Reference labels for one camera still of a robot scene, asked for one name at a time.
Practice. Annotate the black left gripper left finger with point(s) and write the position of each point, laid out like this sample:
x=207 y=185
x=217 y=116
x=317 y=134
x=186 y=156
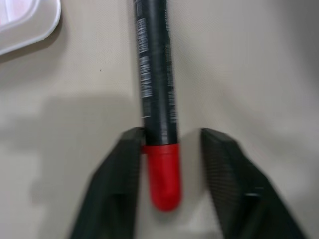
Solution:
x=114 y=189

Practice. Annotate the white plastic pencil case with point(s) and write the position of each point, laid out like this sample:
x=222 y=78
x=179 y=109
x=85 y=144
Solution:
x=30 y=22

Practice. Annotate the black marker with red caps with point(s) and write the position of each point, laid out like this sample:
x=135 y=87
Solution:
x=159 y=99

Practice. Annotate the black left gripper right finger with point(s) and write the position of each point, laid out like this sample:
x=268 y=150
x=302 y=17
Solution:
x=239 y=199

